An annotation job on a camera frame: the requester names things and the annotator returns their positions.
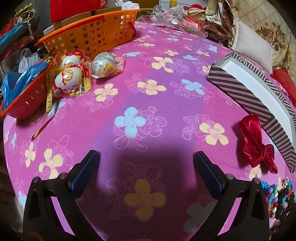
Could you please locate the clear plastic bags with packets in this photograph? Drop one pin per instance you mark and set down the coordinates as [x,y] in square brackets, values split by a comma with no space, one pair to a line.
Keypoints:
[175,18]

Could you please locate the beige floral quilt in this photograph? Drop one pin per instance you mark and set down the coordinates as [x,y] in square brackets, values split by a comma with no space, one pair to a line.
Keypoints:
[272,34]

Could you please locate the red plush toy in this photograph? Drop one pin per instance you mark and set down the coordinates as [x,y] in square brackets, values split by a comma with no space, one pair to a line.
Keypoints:
[195,9]

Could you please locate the red box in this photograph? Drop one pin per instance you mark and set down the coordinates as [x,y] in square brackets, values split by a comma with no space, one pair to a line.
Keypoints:
[74,9]

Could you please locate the striped white box lid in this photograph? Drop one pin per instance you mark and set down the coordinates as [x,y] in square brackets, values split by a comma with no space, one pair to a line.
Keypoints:
[231,85]

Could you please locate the pile of colourful jewelry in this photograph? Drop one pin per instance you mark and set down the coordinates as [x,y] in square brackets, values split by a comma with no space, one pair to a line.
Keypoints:
[277,199]

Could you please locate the pile of mixed cloths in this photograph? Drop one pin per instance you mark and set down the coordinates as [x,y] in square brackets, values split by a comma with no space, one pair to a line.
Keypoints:
[16,32]

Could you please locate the pink floral bedsheet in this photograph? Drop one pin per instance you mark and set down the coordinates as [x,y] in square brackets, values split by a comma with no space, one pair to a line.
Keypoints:
[161,104]

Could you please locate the yellow measuring tape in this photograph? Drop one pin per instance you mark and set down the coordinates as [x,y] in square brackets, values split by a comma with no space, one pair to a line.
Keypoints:
[49,102]

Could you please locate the grey plastic bag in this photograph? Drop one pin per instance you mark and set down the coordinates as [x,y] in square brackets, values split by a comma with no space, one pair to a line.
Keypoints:
[29,60]

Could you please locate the white plastic bag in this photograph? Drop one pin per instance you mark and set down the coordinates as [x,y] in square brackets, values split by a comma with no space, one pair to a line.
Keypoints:
[122,4]

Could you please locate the small packaged egg red wrapper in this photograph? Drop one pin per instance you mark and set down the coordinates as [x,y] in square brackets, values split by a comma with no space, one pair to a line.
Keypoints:
[69,60]

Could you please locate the white pillow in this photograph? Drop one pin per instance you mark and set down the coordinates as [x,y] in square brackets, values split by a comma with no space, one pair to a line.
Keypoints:
[252,44]

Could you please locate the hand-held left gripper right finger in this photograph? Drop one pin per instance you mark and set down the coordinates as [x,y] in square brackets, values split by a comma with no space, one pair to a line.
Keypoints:
[209,172]

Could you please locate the red plastic basket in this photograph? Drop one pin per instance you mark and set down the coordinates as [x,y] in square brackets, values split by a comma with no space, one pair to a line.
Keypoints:
[27,98]

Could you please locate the orange plastic basket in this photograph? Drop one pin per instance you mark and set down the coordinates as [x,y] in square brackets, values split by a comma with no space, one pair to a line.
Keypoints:
[92,34]

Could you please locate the red satin bow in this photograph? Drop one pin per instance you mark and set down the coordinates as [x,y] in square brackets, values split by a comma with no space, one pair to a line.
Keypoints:
[252,139]

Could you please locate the brown patterned cloth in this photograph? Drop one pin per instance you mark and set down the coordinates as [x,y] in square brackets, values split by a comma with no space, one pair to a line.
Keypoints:
[219,25]

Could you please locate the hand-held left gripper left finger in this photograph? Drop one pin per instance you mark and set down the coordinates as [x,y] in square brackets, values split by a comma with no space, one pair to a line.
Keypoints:
[84,172]

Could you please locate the large packaged egg red wrapper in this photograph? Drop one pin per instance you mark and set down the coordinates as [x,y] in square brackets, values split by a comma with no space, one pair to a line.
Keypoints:
[67,80]

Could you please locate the packaged egg with grey print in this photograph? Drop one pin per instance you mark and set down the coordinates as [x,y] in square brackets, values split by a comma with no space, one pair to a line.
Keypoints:
[103,62]

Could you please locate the blue plastic bag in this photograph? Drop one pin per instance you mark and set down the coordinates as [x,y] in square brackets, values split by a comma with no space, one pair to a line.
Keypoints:
[25,76]

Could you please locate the red cushion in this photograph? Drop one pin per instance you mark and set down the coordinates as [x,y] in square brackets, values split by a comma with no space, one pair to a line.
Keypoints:
[283,78]

